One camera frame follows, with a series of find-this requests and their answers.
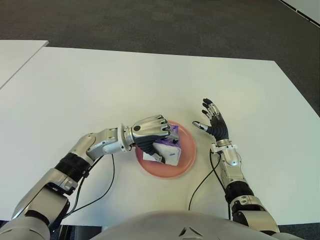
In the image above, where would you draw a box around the long black right arm cable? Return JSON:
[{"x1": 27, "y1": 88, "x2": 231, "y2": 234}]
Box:
[{"x1": 188, "y1": 152, "x2": 222, "y2": 212}]

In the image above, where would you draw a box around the long black left arm cable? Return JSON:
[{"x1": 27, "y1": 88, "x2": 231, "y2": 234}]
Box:
[{"x1": 49, "y1": 152, "x2": 116, "y2": 228}]

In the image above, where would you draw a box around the short black left arm cable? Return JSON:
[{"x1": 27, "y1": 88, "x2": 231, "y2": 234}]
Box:
[{"x1": 72, "y1": 162, "x2": 97, "y2": 216}]

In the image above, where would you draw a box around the pink round plate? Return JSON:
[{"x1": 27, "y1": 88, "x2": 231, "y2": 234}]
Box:
[{"x1": 134, "y1": 120, "x2": 197, "y2": 179}]

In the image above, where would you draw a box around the short black arm cable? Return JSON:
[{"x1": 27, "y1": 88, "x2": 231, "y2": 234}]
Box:
[
  {"x1": 209, "y1": 149, "x2": 231, "y2": 221},
  {"x1": 72, "y1": 162, "x2": 97, "y2": 216}
]

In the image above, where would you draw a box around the silver robot torso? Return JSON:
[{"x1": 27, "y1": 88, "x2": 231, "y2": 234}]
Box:
[{"x1": 97, "y1": 210, "x2": 251, "y2": 240}]

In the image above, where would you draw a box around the short black right arm cable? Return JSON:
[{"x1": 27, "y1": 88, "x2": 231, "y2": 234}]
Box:
[{"x1": 209, "y1": 149, "x2": 231, "y2": 221}]

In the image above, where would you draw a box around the white neighbouring table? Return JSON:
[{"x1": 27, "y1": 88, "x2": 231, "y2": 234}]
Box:
[{"x1": 0, "y1": 39, "x2": 49, "y2": 90}]

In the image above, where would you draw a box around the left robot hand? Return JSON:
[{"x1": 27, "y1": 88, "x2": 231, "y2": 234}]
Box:
[{"x1": 123, "y1": 114, "x2": 180, "y2": 165}]

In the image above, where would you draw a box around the purple white tissue pack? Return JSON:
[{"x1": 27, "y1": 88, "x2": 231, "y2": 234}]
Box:
[{"x1": 142, "y1": 123, "x2": 181, "y2": 166}]

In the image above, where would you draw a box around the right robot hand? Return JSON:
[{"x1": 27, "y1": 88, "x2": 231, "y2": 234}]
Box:
[{"x1": 192, "y1": 97, "x2": 230, "y2": 143}]

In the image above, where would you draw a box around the long black arm cable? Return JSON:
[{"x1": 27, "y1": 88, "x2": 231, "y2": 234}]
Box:
[
  {"x1": 49, "y1": 152, "x2": 116, "y2": 228},
  {"x1": 188, "y1": 152, "x2": 222, "y2": 212}
]

